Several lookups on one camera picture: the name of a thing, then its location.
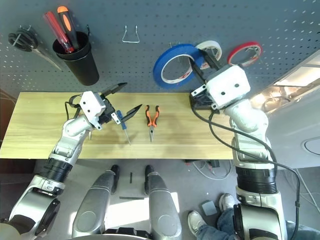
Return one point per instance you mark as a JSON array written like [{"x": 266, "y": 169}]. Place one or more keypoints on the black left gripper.
[{"x": 107, "y": 111}]

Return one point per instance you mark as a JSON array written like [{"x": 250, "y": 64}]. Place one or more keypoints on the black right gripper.
[{"x": 200, "y": 93}]

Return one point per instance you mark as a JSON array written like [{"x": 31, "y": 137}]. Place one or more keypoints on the orange and black pliers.
[{"x": 151, "y": 123}]

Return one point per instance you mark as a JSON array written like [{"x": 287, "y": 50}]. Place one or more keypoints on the blue tape roll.
[{"x": 160, "y": 60}]

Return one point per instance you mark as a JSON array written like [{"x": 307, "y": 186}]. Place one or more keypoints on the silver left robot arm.
[{"x": 72, "y": 127}]

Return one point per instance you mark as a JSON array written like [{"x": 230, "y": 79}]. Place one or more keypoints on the grey perforated pegboard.
[{"x": 150, "y": 15}]

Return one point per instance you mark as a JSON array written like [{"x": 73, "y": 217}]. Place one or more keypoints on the white tape roll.
[{"x": 212, "y": 43}]

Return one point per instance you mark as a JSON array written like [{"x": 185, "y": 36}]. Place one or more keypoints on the red tape roll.
[{"x": 240, "y": 47}]

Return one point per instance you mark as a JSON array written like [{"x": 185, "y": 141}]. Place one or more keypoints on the black plastic tool case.
[{"x": 197, "y": 107}]

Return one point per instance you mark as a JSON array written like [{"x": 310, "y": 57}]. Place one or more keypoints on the black plastic cup holder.
[{"x": 85, "y": 70}]

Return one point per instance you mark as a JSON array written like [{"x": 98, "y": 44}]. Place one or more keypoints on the black left robot foot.
[{"x": 115, "y": 170}]

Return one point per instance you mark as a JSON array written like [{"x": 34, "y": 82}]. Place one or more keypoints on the black robot foot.
[
  {"x": 115, "y": 170},
  {"x": 148, "y": 170}
]

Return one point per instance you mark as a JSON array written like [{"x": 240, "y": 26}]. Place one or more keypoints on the black right robot foot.
[{"x": 148, "y": 170}]

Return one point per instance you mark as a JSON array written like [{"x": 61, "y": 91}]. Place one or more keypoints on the short black floor tape strip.
[{"x": 130, "y": 177}]

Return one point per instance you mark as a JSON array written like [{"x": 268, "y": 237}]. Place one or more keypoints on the black cup holder hook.
[{"x": 88, "y": 29}]

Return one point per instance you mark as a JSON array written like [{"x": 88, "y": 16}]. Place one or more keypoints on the orange and black screwdriver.
[{"x": 67, "y": 25}]

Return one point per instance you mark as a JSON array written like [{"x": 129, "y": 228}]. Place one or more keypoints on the long black floor tape strip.
[{"x": 131, "y": 198}]

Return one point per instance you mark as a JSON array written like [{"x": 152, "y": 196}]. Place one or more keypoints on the silver left robot leg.
[{"x": 92, "y": 202}]

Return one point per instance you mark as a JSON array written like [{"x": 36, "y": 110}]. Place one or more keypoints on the silver robot leg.
[
  {"x": 161, "y": 202},
  {"x": 92, "y": 202}
]

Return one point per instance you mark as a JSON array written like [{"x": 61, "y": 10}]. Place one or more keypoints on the silver right robot leg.
[{"x": 161, "y": 202}]

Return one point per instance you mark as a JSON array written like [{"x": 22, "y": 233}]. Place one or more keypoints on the white side table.
[{"x": 295, "y": 140}]

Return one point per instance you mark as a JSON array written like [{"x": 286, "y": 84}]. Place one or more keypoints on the black robot waist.
[{"x": 127, "y": 232}]

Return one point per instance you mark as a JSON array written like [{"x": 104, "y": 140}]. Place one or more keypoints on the grey foot pedal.
[{"x": 208, "y": 207}]

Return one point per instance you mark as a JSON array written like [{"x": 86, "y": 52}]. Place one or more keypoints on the white sneaker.
[
  {"x": 196, "y": 222},
  {"x": 226, "y": 201}
]

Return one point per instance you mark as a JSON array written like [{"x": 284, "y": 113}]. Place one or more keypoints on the blue jeans leg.
[{"x": 220, "y": 225}]

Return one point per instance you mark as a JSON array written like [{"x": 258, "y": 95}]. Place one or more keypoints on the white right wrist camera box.
[{"x": 227, "y": 85}]

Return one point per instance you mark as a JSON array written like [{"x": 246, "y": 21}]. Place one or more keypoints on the aluminium profile frame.
[{"x": 297, "y": 75}]

